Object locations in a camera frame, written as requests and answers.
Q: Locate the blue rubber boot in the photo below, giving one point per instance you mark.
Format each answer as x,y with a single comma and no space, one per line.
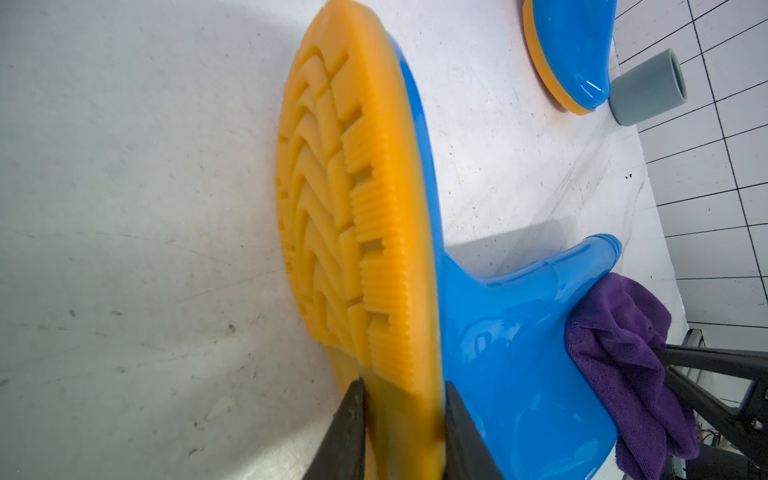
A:
569,43
361,234

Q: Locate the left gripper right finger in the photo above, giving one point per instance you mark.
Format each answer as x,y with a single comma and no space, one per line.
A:
467,457

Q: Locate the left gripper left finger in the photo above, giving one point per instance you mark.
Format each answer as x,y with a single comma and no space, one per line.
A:
342,452

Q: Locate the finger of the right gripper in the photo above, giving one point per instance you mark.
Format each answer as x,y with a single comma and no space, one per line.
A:
750,365
745,427

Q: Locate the grey-green cup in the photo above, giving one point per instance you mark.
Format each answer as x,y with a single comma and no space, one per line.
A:
650,89

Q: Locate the purple cloth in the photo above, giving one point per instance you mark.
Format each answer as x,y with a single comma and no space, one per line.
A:
612,335

